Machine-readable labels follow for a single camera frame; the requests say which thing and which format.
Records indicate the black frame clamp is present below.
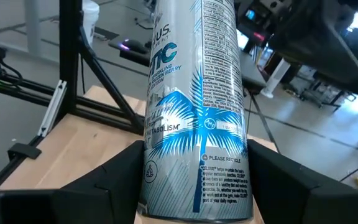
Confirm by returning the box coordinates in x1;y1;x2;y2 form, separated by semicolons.
7;142;42;161

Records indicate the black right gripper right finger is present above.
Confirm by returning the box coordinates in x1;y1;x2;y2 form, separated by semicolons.
247;139;358;224

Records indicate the white aluminium bracket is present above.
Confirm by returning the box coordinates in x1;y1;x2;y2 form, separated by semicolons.
37;80;68;138

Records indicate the black aluminium table frame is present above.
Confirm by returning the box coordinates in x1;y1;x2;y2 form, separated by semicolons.
0;0;145;190

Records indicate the white desk leg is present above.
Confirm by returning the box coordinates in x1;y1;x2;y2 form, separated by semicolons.
261;57;291;100

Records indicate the large black standing desk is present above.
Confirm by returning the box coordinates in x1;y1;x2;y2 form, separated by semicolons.
268;0;358;102

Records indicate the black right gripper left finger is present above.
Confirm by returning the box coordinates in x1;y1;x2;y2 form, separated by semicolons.
0;139;145;224

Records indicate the computer monitor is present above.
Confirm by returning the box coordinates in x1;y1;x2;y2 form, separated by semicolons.
237;0;279;32

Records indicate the white plastic bucket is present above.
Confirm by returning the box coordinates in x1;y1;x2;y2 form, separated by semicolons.
82;0;101;47

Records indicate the silver blue-palm Celsius can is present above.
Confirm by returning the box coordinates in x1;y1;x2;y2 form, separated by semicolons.
137;0;254;223

